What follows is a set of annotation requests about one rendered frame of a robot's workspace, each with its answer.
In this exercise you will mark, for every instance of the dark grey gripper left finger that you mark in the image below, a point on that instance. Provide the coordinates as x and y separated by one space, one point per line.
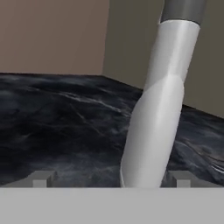
40 178

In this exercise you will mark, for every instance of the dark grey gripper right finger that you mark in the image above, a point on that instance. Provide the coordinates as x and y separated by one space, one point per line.
183 178

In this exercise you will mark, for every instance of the white tapered bottle, grey end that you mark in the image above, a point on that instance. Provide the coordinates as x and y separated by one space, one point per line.
160 116

